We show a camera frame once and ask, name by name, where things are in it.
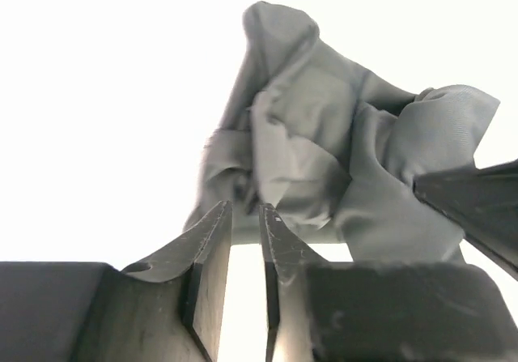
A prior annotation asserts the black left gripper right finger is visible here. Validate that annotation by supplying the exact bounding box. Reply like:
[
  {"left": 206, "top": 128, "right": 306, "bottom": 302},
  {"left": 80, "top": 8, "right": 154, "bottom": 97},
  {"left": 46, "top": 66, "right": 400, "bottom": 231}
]
[{"left": 259, "top": 204, "right": 514, "bottom": 361}]

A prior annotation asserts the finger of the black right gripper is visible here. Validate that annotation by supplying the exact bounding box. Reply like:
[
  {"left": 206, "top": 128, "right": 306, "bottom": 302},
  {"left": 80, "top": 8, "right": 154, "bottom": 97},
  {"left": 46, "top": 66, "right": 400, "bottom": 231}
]
[{"left": 413, "top": 160, "right": 517, "bottom": 279}]

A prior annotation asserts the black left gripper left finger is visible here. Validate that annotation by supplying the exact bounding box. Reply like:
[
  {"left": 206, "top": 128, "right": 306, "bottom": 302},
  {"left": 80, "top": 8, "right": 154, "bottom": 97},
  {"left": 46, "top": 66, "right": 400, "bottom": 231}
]
[{"left": 1, "top": 202, "right": 232, "bottom": 361}]

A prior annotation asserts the grey t shirt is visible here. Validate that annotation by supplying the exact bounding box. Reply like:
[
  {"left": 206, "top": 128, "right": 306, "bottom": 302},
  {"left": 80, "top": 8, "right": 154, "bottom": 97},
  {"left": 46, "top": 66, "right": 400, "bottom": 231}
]
[{"left": 186, "top": 2, "right": 499, "bottom": 262}]

